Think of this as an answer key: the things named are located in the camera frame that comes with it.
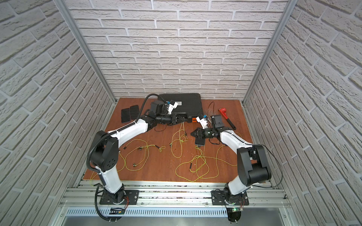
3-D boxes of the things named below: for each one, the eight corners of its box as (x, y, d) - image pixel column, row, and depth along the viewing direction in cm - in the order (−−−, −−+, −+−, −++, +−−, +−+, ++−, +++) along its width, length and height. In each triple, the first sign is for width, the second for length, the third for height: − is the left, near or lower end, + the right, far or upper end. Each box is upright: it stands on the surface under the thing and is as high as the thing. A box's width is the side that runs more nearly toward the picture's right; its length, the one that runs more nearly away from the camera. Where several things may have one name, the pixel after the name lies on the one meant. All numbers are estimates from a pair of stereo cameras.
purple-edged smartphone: (122, 123, 108) (121, 121, 106) (122, 111, 115) (121, 109, 113) (130, 121, 109) (129, 119, 107) (129, 109, 117) (128, 108, 115)
